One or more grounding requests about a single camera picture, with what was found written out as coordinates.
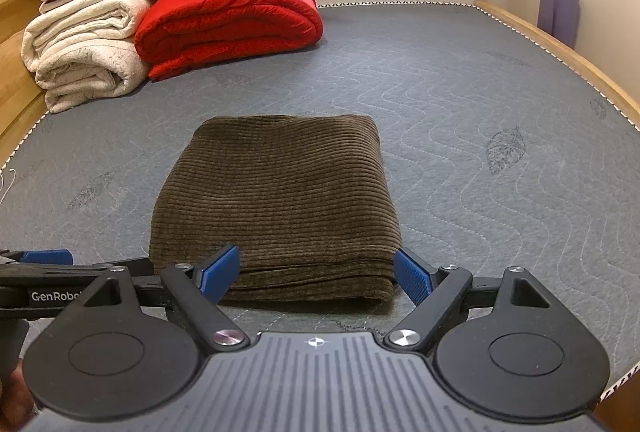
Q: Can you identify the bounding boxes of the brown corduroy pants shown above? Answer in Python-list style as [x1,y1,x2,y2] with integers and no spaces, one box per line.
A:
[149,114,403,309]

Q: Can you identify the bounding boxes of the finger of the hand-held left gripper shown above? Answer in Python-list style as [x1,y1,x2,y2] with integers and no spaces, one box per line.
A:
[0,250,156,285]

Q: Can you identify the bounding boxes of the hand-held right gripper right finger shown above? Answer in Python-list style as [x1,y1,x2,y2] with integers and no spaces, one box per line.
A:
[384,248,551,355]

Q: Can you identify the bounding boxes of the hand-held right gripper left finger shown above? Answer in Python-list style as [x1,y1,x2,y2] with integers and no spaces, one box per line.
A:
[80,244,251,354]

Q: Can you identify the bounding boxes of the red folded quilt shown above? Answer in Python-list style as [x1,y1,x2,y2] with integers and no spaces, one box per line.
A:
[134,0,325,82]

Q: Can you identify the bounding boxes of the person's left hand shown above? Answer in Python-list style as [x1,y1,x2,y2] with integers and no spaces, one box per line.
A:
[0,374,33,425]

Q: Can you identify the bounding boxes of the cream folded blanket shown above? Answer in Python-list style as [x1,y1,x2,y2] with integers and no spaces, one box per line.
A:
[21,0,153,114]

